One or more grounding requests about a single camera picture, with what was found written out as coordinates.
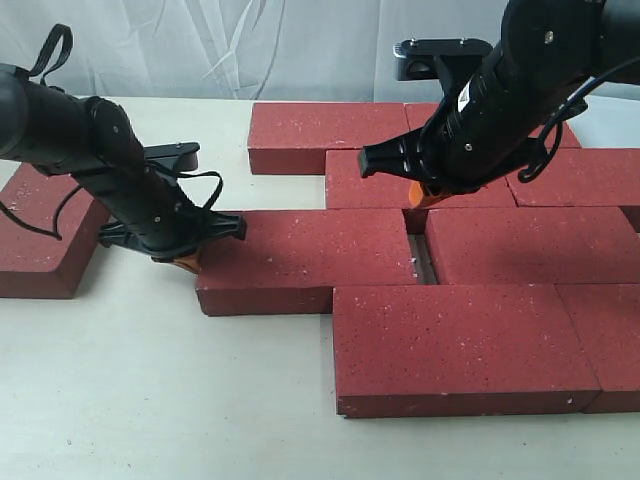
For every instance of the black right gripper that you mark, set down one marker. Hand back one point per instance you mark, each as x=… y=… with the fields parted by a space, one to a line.
x=477 y=134

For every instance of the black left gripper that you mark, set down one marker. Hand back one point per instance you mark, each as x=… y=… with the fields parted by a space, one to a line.
x=152 y=214

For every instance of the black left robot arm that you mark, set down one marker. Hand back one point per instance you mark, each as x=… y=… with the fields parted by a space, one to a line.
x=92 y=141

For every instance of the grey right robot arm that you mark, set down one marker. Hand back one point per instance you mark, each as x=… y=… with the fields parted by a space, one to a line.
x=560 y=51

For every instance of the back row right brick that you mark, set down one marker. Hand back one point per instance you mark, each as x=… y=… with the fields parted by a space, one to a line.
x=419 y=113

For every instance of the back row left brick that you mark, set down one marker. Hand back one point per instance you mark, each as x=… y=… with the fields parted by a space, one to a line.
x=292 y=138

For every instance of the front row large brick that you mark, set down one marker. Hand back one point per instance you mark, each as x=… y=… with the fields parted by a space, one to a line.
x=437 y=350

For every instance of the second row right brick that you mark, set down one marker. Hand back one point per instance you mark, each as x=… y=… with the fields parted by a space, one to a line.
x=586 y=177

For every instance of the third row red brick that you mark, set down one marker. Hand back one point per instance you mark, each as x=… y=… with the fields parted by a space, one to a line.
x=541 y=245

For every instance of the front row right brick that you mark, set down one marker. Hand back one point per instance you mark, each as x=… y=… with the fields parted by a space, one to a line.
x=606 y=320

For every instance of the pale blue backdrop cloth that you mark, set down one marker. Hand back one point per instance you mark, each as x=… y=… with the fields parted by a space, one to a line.
x=245 y=50

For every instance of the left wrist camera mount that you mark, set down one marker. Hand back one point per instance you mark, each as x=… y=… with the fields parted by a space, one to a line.
x=177 y=157

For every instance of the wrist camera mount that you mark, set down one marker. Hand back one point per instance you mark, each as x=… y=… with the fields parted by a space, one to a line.
x=177 y=157
x=450 y=61

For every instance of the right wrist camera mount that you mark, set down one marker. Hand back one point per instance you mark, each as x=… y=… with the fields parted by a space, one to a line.
x=450 y=61

